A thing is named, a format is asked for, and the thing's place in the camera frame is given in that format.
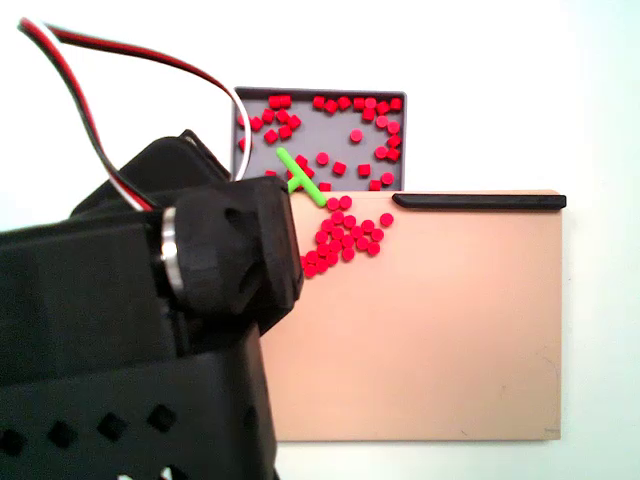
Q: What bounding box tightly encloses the green T-shaped pusher tool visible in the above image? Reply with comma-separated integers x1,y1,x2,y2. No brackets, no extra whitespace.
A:
275,146,327,207

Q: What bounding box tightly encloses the black board edge rail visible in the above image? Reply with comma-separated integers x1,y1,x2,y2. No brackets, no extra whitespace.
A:
391,192,568,212

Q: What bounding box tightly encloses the beige flat board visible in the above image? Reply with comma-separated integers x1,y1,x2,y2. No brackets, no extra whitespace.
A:
259,188,569,444

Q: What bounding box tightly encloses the grey rectangular container tray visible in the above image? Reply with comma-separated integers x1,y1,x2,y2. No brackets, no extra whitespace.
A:
230,85,408,193

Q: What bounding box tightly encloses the red white black servo cable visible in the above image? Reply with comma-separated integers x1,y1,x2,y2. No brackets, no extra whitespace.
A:
17,17,254,214

